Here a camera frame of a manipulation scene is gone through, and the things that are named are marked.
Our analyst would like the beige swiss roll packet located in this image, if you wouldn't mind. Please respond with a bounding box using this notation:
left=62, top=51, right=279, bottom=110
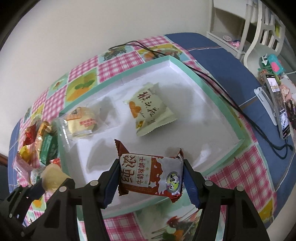
left=41, top=164, right=70, bottom=194

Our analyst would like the black cable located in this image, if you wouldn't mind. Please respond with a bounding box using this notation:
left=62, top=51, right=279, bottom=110
left=108, top=40, right=291, bottom=160

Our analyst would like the white phone stand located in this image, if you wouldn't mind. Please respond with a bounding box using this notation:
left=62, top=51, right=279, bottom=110
left=254, top=87, right=278, bottom=126

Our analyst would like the white chair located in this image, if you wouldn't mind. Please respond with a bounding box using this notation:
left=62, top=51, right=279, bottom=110
left=243, top=1, right=285, bottom=75

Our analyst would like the smartphone on stand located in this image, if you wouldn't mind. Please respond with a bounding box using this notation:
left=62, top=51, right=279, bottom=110
left=263, top=74, right=290, bottom=140

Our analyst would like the red candy packet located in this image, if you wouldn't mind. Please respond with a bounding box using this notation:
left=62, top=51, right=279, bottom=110
left=23, top=124, right=37, bottom=146

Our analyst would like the checkered picture tablecloth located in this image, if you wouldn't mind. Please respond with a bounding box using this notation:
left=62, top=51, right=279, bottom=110
left=14, top=34, right=278, bottom=241

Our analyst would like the green snack packet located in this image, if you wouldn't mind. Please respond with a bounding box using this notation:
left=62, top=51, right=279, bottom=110
left=40, top=134, right=58, bottom=166

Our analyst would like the blue bedsheet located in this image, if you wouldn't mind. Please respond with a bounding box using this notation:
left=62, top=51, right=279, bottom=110
left=167, top=33, right=295, bottom=205

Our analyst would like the yellow cake packet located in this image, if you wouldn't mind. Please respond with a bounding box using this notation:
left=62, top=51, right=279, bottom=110
left=19, top=143, right=35, bottom=164

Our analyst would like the red white milk biscuit packet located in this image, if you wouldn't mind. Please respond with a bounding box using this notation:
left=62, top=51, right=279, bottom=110
left=115, top=140, right=184, bottom=203

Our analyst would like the teal pink toy box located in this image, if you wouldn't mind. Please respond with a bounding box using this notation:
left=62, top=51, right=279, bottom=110
left=259, top=54, right=285, bottom=75

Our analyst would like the teal white cardboard tray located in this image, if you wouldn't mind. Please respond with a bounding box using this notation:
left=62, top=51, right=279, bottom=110
left=56, top=55, right=246, bottom=219

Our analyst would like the cream orange snack packet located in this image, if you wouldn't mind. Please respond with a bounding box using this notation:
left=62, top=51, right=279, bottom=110
left=125, top=83, right=177, bottom=137

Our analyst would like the white shelf unit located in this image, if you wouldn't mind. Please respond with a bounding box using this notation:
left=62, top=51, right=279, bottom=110
left=206, top=0, right=258, bottom=61

